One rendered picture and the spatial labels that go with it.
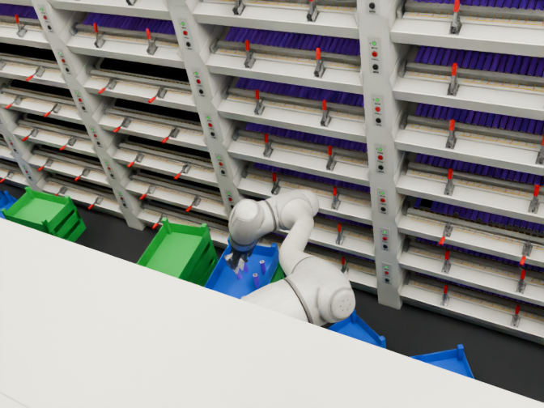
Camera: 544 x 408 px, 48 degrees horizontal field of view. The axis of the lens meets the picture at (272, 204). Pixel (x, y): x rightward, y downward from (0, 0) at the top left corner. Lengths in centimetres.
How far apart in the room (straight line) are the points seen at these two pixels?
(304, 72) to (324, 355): 169
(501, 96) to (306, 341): 150
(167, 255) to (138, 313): 200
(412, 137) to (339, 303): 85
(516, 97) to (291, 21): 70
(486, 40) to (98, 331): 145
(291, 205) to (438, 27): 66
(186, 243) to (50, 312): 200
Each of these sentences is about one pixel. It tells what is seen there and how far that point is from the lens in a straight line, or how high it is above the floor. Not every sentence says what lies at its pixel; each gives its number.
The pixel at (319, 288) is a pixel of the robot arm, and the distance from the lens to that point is 135.
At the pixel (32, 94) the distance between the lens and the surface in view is 324.
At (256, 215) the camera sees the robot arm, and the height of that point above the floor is 88.
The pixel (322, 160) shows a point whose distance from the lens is 229.
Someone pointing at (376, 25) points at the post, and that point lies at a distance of 185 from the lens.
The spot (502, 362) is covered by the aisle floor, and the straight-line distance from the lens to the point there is 254.
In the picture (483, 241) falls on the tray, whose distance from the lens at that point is 225.
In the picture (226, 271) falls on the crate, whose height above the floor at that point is 40.
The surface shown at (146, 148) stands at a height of 52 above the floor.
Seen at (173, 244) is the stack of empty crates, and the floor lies 40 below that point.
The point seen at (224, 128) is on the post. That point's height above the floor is 77.
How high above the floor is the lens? 208
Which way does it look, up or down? 41 degrees down
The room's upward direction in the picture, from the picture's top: 12 degrees counter-clockwise
